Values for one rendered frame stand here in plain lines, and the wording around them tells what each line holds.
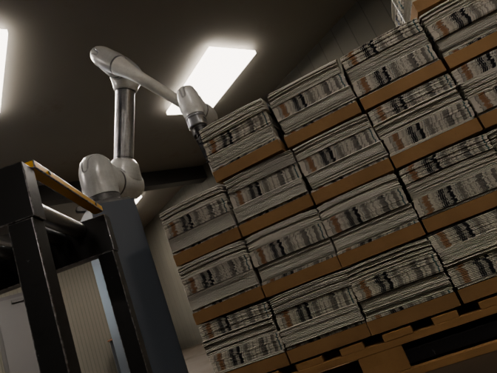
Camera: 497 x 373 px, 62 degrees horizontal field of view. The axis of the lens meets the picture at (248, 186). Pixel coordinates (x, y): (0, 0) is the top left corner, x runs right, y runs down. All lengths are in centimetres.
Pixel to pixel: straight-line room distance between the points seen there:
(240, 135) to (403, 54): 64
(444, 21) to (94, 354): 886
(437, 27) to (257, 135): 71
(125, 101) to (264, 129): 96
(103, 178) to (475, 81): 152
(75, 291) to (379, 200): 862
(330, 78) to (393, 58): 22
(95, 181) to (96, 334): 775
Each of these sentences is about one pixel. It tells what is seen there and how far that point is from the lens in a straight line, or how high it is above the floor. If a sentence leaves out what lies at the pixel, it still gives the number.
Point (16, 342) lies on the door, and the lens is 932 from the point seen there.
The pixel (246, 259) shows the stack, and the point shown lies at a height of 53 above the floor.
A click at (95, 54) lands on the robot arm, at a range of 226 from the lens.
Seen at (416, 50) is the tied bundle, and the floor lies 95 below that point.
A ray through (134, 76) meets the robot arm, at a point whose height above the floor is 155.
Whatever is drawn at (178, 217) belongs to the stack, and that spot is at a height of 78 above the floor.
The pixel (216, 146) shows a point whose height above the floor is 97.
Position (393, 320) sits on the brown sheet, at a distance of 144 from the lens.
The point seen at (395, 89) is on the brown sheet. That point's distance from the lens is 152.
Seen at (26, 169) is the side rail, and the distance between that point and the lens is 95.
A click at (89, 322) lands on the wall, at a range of 959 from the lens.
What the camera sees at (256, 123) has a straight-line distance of 156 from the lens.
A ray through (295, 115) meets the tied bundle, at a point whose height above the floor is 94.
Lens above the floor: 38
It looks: 15 degrees up
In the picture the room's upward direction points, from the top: 22 degrees counter-clockwise
